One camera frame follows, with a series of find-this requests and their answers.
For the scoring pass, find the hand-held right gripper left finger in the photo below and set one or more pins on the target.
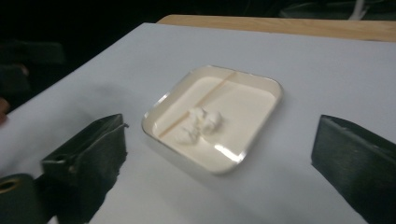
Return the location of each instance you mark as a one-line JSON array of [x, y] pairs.
[[90, 161]]

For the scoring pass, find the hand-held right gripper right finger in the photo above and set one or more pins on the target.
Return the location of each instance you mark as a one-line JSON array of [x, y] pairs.
[[361, 168]]

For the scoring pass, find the white soft food piece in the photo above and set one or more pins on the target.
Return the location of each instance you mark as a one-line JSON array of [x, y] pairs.
[[195, 114], [187, 135], [213, 120]]

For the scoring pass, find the cream square tray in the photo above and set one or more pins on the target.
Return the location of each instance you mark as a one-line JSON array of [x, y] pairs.
[[243, 115]]

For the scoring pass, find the thin wooden skewer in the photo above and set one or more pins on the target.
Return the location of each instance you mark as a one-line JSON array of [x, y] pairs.
[[208, 95]]

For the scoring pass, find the white table sheet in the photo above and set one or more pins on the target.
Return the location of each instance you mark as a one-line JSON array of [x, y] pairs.
[[218, 199]]

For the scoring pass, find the white metal stand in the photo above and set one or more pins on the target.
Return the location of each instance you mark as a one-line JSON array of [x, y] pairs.
[[358, 9]]

